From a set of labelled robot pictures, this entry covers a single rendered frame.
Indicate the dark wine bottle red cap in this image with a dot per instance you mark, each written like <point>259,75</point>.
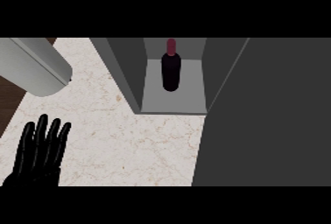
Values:
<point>170,70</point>

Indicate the grey open cabinet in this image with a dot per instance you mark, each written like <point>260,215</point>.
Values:
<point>172,96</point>

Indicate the dark grey cabinet door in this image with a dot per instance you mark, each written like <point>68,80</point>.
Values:
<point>266,116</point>

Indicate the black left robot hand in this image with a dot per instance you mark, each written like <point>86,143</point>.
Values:
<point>39,154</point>

